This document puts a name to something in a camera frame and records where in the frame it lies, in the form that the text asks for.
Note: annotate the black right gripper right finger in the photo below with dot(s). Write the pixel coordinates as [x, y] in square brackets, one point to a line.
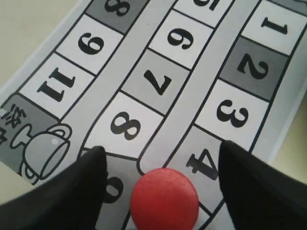
[257, 196]

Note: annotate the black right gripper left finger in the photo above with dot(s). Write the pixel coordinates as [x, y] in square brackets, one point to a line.
[69, 201]

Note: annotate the red cylinder game piece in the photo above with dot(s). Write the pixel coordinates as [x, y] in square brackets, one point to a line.
[164, 199]

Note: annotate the printed paper game board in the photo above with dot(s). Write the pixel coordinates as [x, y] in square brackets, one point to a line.
[157, 83]

